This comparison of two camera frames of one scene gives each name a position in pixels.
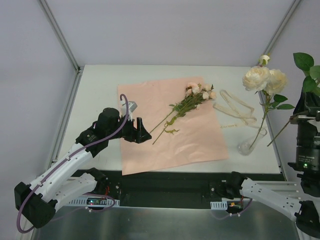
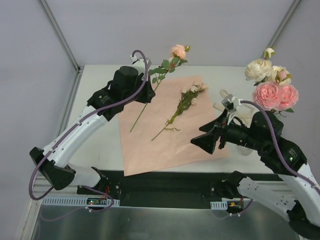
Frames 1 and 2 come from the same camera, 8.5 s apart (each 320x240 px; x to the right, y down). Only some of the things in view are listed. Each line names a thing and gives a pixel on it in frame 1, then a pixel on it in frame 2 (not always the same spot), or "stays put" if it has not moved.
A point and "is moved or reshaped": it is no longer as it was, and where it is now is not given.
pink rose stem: [305, 62] to [276, 97]
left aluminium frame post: [47, 12] stays put
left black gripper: [133, 130] to [146, 90]
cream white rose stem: [270, 82] is moved or reshaped
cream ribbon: [241, 110] stays put
